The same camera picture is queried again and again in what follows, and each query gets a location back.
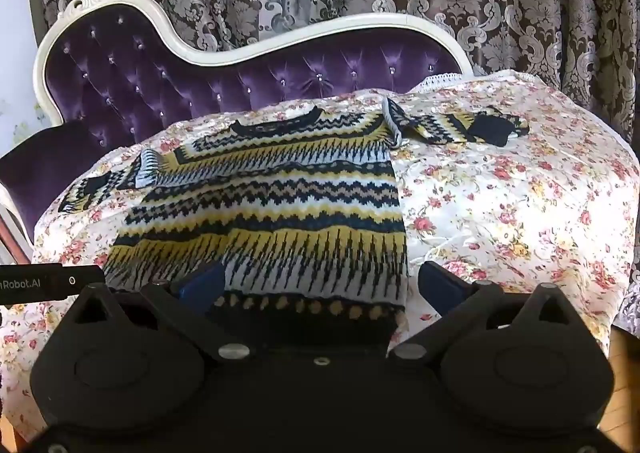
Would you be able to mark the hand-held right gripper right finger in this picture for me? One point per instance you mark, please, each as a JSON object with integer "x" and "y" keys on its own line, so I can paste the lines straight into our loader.
{"x": 442, "y": 283}

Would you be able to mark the yellow black patterned knit sweater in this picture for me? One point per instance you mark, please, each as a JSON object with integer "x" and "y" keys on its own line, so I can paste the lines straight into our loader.
{"x": 280, "y": 213}

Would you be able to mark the purple tufted sofa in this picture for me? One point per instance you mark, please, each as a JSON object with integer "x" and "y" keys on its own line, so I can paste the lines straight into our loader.
{"x": 150, "y": 78}

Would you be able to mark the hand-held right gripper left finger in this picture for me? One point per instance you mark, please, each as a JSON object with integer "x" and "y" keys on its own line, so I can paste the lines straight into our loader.
{"x": 202, "y": 285}

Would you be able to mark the floral blanket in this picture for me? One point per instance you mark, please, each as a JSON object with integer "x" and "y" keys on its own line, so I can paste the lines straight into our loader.
{"x": 510, "y": 213}

